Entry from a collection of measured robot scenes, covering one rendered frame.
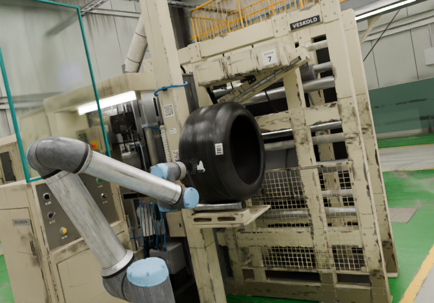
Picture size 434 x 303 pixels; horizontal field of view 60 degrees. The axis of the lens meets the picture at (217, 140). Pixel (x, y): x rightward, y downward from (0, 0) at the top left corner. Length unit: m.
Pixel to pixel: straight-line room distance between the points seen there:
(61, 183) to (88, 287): 0.90
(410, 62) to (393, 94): 0.92
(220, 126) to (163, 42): 0.68
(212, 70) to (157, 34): 0.41
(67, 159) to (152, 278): 0.52
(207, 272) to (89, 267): 0.73
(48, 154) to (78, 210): 0.26
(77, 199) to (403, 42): 10.43
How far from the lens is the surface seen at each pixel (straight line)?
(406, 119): 11.29
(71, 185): 1.51
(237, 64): 2.40
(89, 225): 1.55
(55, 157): 1.39
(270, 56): 2.31
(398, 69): 11.33
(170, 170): 1.73
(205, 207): 2.26
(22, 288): 2.38
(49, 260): 2.12
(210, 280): 2.54
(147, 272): 1.48
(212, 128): 2.02
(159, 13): 2.44
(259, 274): 3.05
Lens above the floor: 1.39
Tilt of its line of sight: 3 degrees down
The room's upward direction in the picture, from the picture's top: 11 degrees counter-clockwise
